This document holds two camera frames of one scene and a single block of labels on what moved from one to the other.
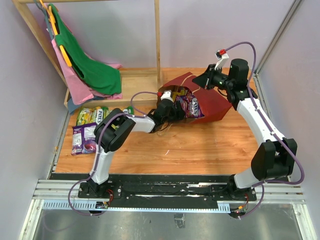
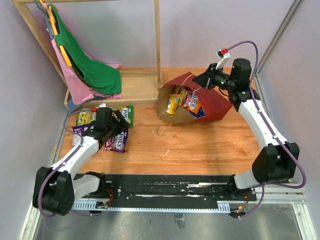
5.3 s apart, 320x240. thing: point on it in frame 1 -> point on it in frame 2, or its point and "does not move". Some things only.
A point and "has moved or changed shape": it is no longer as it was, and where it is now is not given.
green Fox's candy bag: [129, 110] does not move
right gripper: [201, 80] does not move
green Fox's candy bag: [91, 115] does not move
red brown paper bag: [214, 104] does not move
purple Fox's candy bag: [191, 106] has moved or changed shape
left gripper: [179, 114] -> [122, 125]
